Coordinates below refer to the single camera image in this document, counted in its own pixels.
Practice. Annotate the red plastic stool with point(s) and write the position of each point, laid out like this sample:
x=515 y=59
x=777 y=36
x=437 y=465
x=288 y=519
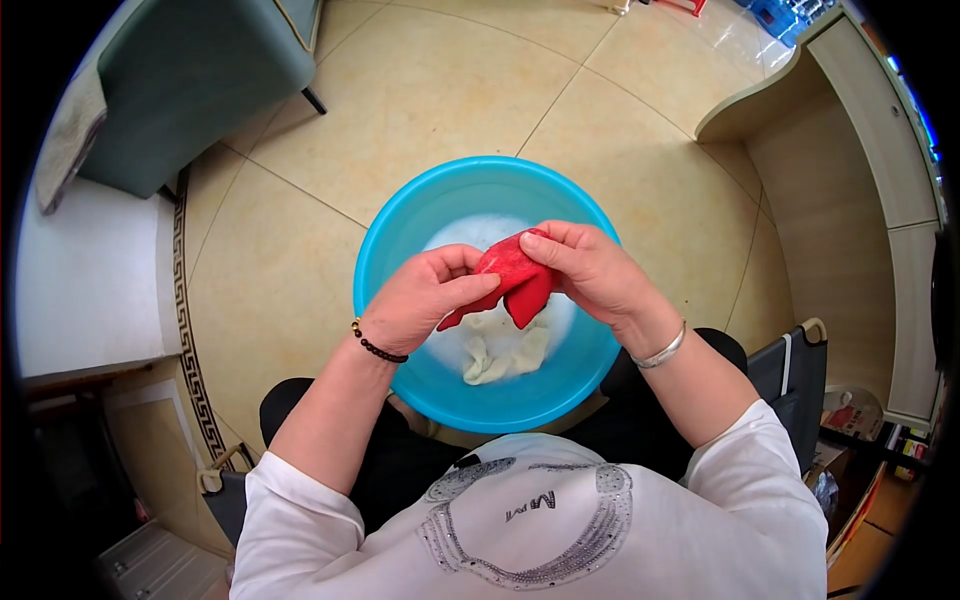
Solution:
x=686 y=4

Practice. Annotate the beige curved counter desk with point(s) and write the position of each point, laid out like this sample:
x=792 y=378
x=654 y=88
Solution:
x=840 y=225

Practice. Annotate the brown cardboard box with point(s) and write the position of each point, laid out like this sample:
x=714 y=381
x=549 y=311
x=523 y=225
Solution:
x=874 y=525

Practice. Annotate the person's body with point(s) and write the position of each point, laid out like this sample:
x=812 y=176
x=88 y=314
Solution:
x=540 y=525

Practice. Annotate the teal upholstered sofa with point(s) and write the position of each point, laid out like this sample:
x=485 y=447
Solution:
x=195 y=82

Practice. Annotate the person's right thumb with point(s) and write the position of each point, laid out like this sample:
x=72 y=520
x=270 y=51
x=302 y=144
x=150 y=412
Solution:
x=544 y=251

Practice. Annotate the person's left hand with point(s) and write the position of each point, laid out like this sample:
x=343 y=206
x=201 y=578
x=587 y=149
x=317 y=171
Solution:
x=409 y=307

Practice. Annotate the person's left index finger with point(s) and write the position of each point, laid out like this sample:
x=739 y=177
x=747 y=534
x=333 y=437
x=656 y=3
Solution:
x=454 y=255

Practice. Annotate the white wet cloth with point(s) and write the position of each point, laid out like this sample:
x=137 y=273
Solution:
x=502 y=356

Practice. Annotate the person's left thumb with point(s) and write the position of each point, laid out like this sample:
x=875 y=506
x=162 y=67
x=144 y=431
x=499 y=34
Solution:
x=471 y=289

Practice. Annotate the blue plastic basin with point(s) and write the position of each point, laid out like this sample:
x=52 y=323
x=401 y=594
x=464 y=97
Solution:
x=420 y=217

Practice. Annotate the grey metal case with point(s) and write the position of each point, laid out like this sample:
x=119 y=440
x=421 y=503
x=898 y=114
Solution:
x=161 y=566

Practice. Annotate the person's legs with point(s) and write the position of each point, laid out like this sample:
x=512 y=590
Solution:
x=397 y=457

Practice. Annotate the red wet cloth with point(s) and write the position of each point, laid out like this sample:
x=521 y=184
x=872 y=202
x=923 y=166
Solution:
x=517 y=270

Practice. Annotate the pack of blue bottles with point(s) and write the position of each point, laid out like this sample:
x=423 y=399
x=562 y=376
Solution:
x=784 y=16

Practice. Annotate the person's right index finger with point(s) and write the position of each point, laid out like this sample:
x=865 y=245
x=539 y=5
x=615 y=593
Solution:
x=570 y=227

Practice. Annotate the grey towel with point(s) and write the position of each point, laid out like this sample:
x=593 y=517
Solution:
x=71 y=135

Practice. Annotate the white low table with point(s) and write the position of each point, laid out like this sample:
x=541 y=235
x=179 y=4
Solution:
x=90 y=277

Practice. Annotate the person's right hand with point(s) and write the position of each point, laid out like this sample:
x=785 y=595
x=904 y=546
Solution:
x=604 y=277

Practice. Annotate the clear plastic bag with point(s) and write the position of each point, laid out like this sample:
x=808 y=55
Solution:
x=851 y=412

